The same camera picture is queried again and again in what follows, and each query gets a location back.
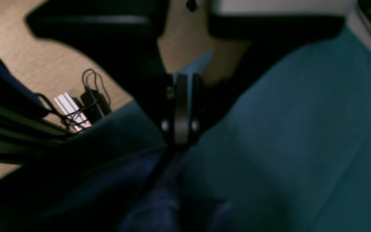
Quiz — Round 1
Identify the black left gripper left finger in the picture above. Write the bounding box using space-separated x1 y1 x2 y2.
25 0 189 146

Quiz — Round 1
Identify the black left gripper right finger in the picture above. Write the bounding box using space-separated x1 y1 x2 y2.
189 0 347 143

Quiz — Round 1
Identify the blue-grey T-shirt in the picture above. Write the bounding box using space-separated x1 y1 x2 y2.
0 142 237 232

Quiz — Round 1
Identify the white power strip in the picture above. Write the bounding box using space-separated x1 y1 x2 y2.
53 92 92 132

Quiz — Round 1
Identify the teal table cloth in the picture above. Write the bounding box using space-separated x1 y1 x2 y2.
0 26 371 232

